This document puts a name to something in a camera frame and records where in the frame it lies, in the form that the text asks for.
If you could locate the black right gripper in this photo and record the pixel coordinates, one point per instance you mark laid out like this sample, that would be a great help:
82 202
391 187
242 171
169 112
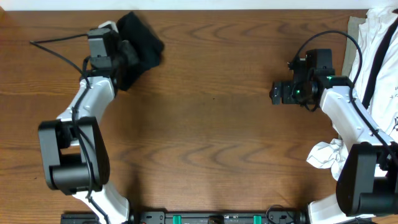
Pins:
275 93

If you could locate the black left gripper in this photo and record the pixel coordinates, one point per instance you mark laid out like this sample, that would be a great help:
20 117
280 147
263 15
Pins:
125 58

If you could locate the black polo shirt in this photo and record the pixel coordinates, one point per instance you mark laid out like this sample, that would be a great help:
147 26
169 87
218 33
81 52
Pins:
147 45

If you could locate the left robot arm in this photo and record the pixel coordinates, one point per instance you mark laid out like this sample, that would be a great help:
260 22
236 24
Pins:
74 155

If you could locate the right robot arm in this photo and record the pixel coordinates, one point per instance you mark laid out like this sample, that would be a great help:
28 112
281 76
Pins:
367 185

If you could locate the white crumpled garment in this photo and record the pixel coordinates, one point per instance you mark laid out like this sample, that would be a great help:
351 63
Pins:
376 85

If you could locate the beige cloth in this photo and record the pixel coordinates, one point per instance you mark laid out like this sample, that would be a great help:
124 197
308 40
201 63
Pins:
350 50

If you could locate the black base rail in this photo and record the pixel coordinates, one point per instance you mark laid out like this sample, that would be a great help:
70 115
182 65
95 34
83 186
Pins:
274 216

